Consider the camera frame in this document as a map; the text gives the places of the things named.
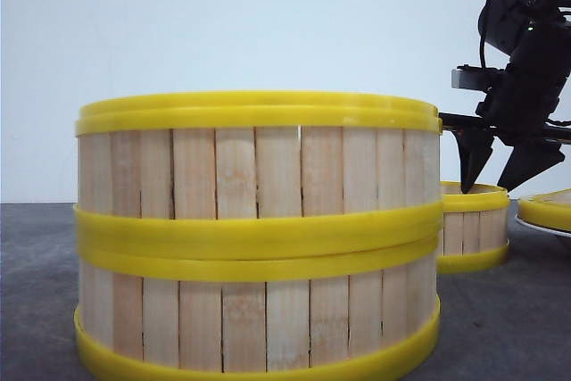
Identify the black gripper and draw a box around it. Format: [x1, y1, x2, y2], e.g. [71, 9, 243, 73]
[439, 37, 570, 194]

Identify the yellow rimmed bamboo steamer lid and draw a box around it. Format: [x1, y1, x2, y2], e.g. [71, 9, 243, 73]
[517, 188, 571, 233]

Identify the bamboo steamer basket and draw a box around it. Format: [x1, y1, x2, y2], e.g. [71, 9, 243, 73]
[76, 92, 442, 270]
[74, 237, 440, 380]
[437, 181, 509, 274]

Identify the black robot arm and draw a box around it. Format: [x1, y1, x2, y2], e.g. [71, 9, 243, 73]
[440, 0, 570, 194]

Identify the white ceramic plate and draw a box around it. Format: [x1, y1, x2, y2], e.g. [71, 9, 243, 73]
[515, 217, 571, 239]

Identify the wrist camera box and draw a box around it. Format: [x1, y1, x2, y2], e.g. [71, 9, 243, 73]
[451, 64, 504, 92]

